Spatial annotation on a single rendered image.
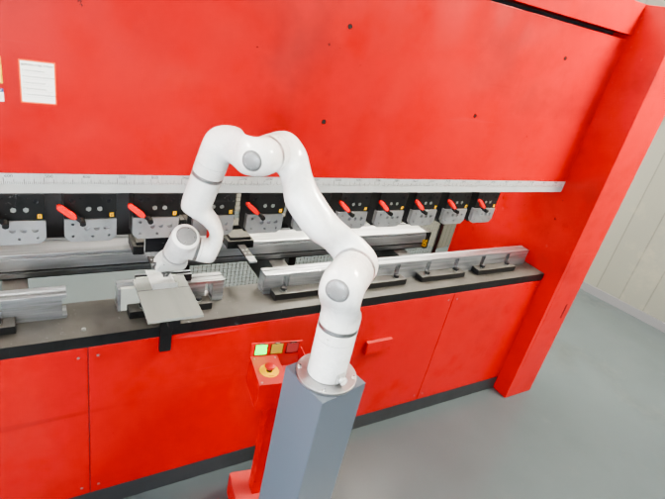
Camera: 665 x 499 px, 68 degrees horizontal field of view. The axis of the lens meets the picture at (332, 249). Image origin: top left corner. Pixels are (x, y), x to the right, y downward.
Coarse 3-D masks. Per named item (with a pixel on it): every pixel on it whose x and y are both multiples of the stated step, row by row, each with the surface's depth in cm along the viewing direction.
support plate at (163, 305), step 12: (180, 276) 185; (144, 288) 174; (168, 288) 177; (180, 288) 178; (144, 300) 168; (156, 300) 169; (168, 300) 171; (180, 300) 172; (192, 300) 173; (144, 312) 162; (156, 312) 163; (168, 312) 165; (180, 312) 166; (192, 312) 167
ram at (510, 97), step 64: (0, 0) 122; (64, 0) 128; (128, 0) 135; (192, 0) 142; (256, 0) 151; (320, 0) 160; (384, 0) 171; (448, 0) 183; (64, 64) 135; (128, 64) 142; (192, 64) 151; (256, 64) 160; (320, 64) 171; (384, 64) 183; (448, 64) 197; (512, 64) 214; (576, 64) 234; (0, 128) 134; (64, 128) 142; (128, 128) 150; (192, 128) 160; (256, 128) 171; (320, 128) 183; (384, 128) 197; (448, 128) 214; (512, 128) 233; (576, 128) 257; (0, 192) 142; (64, 192) 150; (128, 192) 160; (256, 192) 183
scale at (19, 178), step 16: (0, 176) 140; (16, 176) 142; (32, 176) 144; (48, 176) 146; (64, 176) 148; (80, 176) 150; (96, 176) 152; (112, 176) 155; (128, 176) 157; (144, 176) 160; (160, 176) 162; (176, 176) 165
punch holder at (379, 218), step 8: (376, 192) 216; (384, 192) 213; (392, 192) 216; (400, 192) 218; (408, 192) 220; (376, 200) 216; (384, 200) 215; (392, 200) 218; (400, 200) 220; (368, 208) 222; (376, 208) 216; (392, 208) 220; (400, 208) 222; (368, 216) 222; (376, 216) 217; (384, 216) 219; (392, 216) 223; (400, 216) 224; (376, 224) 219; (384, 224) 222; (392, 224) 224
